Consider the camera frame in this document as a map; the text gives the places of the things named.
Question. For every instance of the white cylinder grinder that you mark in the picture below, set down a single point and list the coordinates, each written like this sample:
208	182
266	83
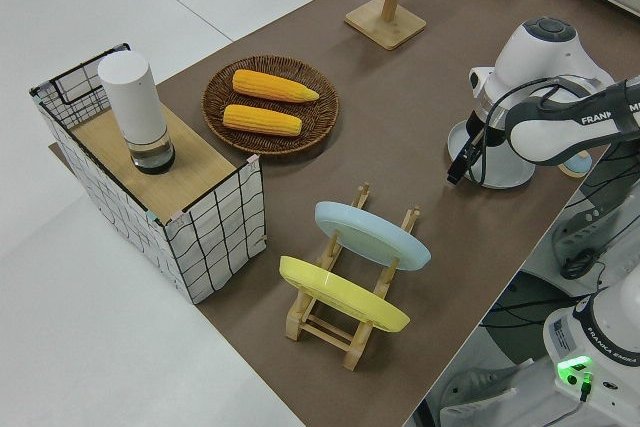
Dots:
132	102

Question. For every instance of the yellow corn cob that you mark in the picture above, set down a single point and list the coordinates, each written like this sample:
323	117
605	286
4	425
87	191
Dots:
270	84
260	119

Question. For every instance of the wooden plate rack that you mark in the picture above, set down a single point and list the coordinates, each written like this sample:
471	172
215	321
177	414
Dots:
356	349

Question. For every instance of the pink binder clip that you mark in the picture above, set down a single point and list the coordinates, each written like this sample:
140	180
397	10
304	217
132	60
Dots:
254	162
177	218

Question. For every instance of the white Franka arm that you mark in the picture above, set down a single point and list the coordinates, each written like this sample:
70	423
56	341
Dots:
545	67

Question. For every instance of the wooden board lid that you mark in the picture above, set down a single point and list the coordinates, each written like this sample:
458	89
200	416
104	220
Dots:
190	167

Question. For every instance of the yellow plate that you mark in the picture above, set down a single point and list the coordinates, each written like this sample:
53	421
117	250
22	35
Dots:
340	294

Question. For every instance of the wooden mug tree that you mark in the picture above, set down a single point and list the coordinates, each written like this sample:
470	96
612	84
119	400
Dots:
395	29

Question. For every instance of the brown table mat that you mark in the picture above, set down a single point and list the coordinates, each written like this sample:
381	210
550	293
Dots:
425	97

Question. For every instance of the blue dome bell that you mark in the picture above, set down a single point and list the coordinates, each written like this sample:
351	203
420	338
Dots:
577	166

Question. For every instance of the white power strip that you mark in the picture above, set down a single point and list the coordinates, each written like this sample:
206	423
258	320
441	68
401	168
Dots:
580	227

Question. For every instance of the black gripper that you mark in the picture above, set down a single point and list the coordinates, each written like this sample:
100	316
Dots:
492	132

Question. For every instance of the teal binder clip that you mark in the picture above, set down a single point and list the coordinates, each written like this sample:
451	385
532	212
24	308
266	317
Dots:
152	216

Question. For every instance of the brown wicker tray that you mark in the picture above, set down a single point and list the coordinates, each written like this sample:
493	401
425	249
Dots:
325	114

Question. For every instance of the gray plate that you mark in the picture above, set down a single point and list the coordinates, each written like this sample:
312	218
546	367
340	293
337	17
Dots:
500	169

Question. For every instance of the light blue plate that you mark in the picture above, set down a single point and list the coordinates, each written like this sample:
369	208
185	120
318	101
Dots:
370	237

